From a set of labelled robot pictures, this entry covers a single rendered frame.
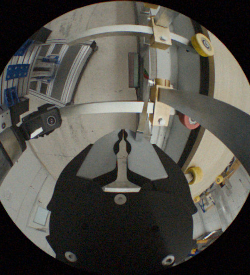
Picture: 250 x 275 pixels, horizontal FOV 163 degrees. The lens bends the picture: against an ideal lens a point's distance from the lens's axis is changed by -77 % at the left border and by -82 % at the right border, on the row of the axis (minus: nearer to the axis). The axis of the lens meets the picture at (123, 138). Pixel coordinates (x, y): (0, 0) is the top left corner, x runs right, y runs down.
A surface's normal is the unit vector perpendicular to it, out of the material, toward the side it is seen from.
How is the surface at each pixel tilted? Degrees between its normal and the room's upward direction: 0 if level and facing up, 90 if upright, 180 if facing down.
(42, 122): 31
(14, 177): 90
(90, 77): 0
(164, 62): 0
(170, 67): 0
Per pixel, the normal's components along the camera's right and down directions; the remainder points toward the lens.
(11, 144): 0.98, -0.18
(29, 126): 0.50, 0.49
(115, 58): -0.01, 0.53
